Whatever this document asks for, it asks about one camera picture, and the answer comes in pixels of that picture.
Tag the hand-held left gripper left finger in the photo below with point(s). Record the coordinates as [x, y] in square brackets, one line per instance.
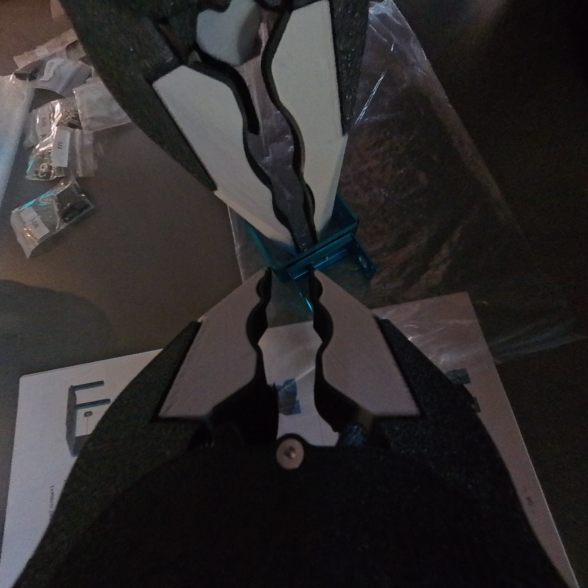
[211, 372]

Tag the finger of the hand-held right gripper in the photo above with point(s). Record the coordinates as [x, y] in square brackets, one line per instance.
[317, 105]
[206, 128]

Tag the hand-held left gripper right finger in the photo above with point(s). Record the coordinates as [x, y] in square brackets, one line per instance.
[367, 367]

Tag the small blue flanged metal bracket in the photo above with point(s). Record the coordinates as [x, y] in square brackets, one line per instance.
[321, 266]

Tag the large blue metal U bracket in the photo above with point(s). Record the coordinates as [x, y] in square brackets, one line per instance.
[347, 216]

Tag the clear plastic bag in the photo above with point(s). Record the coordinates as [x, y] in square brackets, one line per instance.
[413, 160]

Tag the pile of small screw bags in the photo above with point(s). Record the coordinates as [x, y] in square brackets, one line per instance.
[50, 151]

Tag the white paper under plate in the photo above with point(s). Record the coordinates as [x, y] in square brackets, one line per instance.
[11, 119]

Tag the white printed instruction sheet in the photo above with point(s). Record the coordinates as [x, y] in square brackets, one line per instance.
[41, 436]

